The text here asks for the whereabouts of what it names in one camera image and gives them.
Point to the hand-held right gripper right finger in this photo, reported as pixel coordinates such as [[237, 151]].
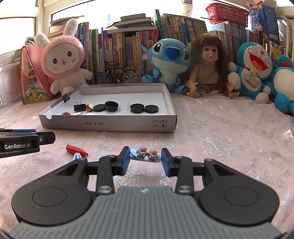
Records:
[[165, 163]]

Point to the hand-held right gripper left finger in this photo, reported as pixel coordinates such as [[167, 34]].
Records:
[[125, 161]]

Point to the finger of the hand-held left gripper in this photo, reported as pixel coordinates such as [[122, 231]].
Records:
[[23, 131], [47, 137]]

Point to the blue hair clip with bears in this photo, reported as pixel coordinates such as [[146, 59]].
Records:
[[144, 154]]

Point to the red plastic whistle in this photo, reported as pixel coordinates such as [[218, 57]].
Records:
[[75, 149]]

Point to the black binder clip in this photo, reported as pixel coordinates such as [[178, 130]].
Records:
[[78, 108], [67, 97]]

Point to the black round puck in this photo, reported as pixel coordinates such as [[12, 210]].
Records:
[[151, 109], [137, 108]]

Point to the clear plastic round lid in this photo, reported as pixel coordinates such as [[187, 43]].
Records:
[[125, 106]]

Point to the black round lid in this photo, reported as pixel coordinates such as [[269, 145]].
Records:
[[111, 107]]

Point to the small black round disc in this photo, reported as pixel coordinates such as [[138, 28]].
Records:
[[99, 108]]

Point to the white cardboard box tray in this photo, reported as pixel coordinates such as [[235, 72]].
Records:
[[142, 94]]

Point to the pink triangular toy house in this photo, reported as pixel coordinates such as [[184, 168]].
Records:
[[34, 75]]

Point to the pink bunny plush toy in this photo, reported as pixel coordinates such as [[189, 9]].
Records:
[[64, 59]]

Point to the black model bicycle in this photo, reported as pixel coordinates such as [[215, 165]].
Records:
[[130, 77]]

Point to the grey cloth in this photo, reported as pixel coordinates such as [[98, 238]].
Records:
[[29, 41]]

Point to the brown-haired baby doll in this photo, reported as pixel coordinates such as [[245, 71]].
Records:
[[207, 69]]

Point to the blue alien plush toy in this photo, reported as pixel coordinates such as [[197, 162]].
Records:
[[170, 55]]

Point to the row of books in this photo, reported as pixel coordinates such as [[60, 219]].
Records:
[[119, 50]]

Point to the blue robot cat plush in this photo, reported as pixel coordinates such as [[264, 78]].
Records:
[[250, 75]]

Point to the stack of grey books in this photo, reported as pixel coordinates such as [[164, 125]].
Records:
[[133, 23]]

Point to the blue and white plush toy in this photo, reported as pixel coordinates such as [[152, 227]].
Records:
[[284, 80]]

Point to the white cup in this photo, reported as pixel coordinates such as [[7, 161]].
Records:
[[186, 9]]

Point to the red plastic basket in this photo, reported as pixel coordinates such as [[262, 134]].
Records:
[[226, 12]]

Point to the blue gift bag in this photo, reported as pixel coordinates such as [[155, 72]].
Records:
[[266, 20]]

